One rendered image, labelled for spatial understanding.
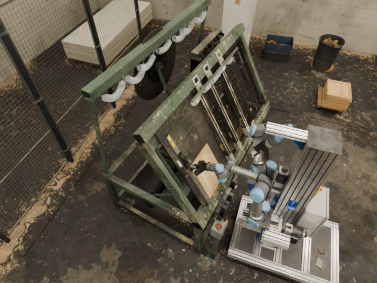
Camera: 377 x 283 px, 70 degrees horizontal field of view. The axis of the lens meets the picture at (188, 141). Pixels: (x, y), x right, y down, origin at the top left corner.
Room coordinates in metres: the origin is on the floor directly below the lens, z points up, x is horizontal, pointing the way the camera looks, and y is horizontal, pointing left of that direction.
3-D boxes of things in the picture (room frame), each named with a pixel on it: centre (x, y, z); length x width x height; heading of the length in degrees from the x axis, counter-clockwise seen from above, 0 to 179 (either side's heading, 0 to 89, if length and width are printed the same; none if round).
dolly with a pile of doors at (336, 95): (4.08, -2.79, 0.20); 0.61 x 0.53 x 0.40; 160
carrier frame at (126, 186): (2.47, -0.08, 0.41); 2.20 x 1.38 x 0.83; 150
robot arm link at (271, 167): (1.67, -0.87, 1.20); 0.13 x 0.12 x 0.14; 97
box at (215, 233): (1.14, -0.31, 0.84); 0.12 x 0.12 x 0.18; 60
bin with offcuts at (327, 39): (5.36, -3.04, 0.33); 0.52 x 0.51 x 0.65; 160
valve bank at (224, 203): (1.56, -0.46, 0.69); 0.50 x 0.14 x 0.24; 150
